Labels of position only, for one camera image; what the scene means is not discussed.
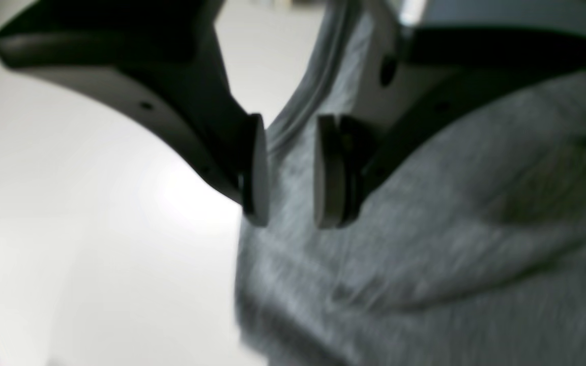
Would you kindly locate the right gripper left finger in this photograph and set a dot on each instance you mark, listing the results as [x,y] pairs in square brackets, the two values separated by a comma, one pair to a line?
[158,63]

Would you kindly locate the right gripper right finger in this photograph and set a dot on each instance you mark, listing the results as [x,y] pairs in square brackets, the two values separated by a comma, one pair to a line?
[428,64]

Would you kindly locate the grey T-shirt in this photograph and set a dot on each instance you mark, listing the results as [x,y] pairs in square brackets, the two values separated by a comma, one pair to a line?
[472,253]

